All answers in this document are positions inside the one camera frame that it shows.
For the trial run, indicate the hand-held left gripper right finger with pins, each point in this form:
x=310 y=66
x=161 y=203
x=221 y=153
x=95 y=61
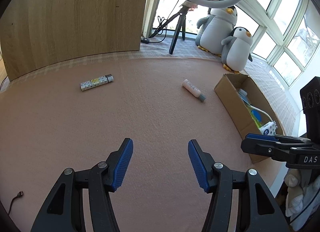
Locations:
x=198 y=167

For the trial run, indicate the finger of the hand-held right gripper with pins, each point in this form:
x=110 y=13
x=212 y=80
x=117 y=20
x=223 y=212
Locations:
x=262 y=137
x=265 y=150

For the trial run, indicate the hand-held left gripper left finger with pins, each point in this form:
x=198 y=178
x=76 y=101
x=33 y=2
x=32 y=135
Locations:
x=122 y=164

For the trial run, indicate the patterned tissue pack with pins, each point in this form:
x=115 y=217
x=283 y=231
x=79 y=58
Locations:
x=267 y=128

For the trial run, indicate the white massager with grey balls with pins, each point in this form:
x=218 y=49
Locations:
x=265 y=113

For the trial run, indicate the cardboard box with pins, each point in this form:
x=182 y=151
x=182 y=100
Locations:
x=232 y=101

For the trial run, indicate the person's right hand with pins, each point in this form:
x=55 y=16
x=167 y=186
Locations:
x=296 y=198

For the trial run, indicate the pink tube with grey cap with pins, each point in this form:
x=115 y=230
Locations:
x=192 y=89

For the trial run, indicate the patterned white lighter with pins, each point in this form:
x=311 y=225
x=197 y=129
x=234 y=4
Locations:
x=95 y=83

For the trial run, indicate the small penguin plush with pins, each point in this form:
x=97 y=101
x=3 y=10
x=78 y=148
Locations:
x=236 y=51

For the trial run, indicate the large penguin plush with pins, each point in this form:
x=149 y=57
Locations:
x=215 y=31

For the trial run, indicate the black power strip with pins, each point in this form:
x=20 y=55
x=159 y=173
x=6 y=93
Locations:
x=145 y=40

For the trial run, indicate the black tripod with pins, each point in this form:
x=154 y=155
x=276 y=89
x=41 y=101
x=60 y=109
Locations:
x=177 y=31

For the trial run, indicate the pink patterned cloth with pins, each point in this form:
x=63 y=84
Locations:
x=188 y=4

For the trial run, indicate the large wooden board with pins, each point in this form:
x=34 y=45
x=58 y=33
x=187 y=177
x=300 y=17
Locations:
x=75 y=16

